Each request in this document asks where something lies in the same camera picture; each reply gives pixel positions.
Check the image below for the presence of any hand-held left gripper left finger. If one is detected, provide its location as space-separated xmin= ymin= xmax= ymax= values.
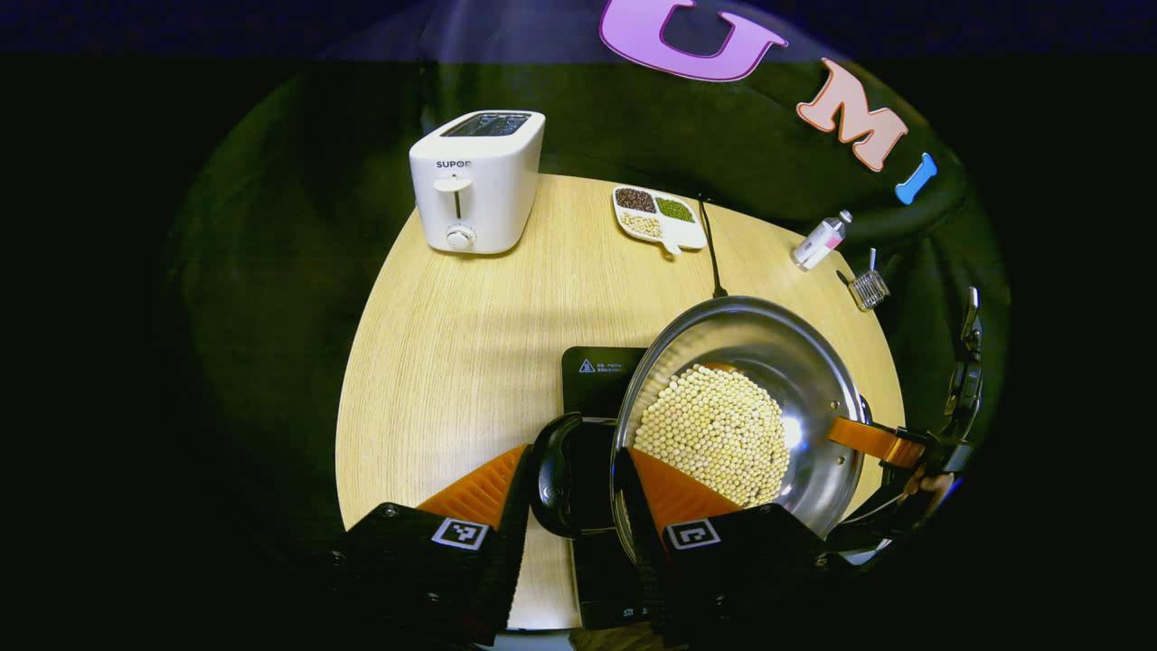
xmin=330 ymin=443 xmax=534 ymax=647

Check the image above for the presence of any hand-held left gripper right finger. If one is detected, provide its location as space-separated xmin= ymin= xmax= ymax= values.
xmin=615 ymin=448 xmax=851 ymax=634

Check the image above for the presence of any stainless steel pot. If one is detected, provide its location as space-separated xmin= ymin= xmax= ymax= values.
xmin=529 ymin=296 xmax=873 ymax=543

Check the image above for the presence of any black induction cooktop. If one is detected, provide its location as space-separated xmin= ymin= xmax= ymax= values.
xmin=560 ymin=346 xmax=652 ymax=631

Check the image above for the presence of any pile of yellow soybeans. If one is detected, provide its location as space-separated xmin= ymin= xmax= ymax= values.
xmin=633 ymin=363 xmax=792 ymax=509

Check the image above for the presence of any clear bottle with pink label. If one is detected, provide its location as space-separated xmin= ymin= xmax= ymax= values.
xmin=792 ymin=211 xmax=853 ymax=270

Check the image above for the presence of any white divided bean dish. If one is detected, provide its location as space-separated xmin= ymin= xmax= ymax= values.
xmin=612 ymin=185 xmax=709 ymax=256

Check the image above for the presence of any white toaster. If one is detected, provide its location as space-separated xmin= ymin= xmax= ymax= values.
xmin=409 ymin=110 xmax=546 ymax=256

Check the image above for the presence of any wire mesh holder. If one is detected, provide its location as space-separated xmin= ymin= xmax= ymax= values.
xmin=850 ymin=269 xmax=891 ymax=311

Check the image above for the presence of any black power cable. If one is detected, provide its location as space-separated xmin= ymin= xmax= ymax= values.
xmin=698 ymin=194 xmax=729 ymax=299

